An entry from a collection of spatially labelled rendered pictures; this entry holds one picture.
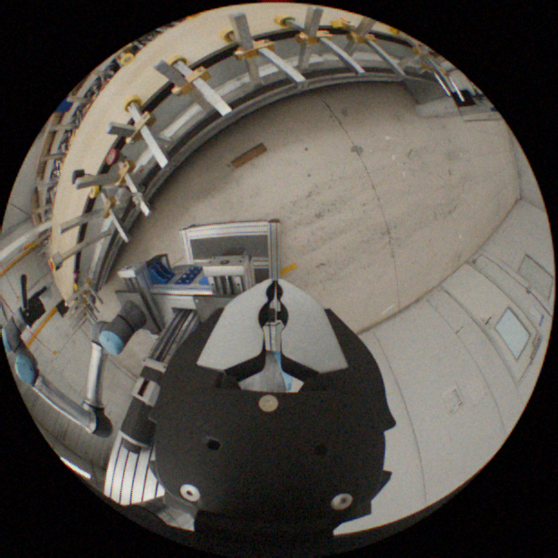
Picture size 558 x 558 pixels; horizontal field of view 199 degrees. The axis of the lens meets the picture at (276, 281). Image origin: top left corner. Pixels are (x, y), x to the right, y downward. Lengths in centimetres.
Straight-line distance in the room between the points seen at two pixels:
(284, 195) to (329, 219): 44
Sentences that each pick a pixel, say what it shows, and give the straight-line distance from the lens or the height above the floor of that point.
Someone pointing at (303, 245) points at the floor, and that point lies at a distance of 151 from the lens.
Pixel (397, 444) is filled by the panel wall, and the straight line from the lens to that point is 203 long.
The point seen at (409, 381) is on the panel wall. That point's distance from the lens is 211.
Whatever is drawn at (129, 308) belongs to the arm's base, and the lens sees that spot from 80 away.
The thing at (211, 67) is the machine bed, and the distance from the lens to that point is 101.
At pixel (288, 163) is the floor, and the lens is 146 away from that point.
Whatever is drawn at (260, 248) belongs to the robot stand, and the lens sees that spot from 129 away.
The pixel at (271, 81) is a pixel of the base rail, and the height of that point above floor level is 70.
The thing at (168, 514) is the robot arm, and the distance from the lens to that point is 31.
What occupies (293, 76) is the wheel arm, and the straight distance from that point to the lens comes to 63.
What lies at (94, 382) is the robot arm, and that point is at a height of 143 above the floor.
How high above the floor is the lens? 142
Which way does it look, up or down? 60 degrees down
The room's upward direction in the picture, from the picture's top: 178 degrees counter-clockwise
